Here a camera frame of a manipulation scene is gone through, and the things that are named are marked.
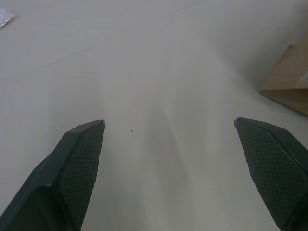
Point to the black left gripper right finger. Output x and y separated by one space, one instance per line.
272 168

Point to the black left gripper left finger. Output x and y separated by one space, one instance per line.
69 173

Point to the cardboard box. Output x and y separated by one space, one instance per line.
286 77

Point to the small clear plastic packet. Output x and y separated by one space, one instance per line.
4 18

